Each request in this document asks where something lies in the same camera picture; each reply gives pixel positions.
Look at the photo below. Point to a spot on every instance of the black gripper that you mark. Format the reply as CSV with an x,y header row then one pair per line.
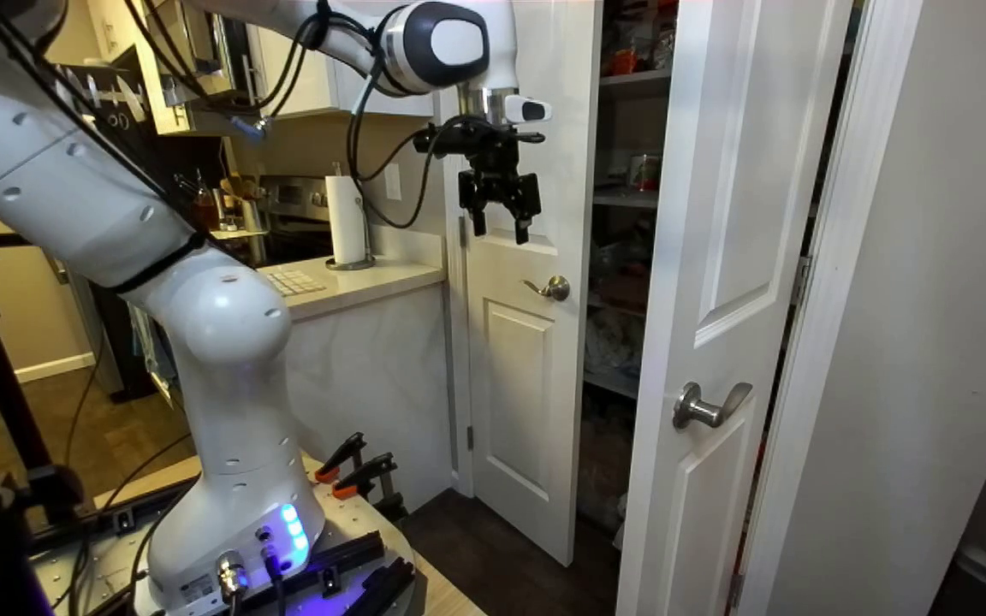
x,y
495,148

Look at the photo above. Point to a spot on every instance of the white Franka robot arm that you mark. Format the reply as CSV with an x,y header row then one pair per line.
x,y
84,181

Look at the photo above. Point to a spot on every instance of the metal door hinge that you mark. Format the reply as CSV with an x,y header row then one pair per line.
x,y
464,230

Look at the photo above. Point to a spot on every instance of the light stone countertop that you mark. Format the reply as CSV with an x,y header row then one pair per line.
x,y
377,278

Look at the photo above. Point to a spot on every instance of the pantry shelves with goods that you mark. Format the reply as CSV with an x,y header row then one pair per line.
x,y
623,284

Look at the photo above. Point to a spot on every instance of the white paper towel roll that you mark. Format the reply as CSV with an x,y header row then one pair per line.
x,y
347,224

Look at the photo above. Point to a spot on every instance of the stainless steel stove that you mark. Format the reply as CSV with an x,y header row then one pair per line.
x,y
293,218

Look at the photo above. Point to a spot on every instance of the white counter base panel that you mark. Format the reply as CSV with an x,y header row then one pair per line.
x,y
377,387

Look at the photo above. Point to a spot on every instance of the white grid-patterned countertop item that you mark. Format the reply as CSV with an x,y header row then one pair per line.
x,y
293,278

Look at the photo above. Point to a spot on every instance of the orange black spring clamp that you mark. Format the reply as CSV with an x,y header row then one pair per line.
x,y
369,474
343,452

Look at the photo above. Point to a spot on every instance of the cream open shelf unit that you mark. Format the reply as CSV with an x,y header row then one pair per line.
x,y
169,81

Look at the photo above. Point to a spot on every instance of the wooden robot mounting board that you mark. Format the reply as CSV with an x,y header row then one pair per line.
x,y
437,577

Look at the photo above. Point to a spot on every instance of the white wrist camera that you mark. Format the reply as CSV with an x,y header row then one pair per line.
x,y
518,106

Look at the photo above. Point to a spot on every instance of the white wall outlet plate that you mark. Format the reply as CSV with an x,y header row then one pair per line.
x,y
390,181

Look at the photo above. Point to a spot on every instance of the white wall cabinet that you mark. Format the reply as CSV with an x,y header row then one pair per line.
x,y
298,81

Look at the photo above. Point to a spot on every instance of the white door frame trim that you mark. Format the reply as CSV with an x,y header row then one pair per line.
x,y
835,284

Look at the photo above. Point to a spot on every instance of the black mounting rail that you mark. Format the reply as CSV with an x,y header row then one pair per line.
x,y
369,577

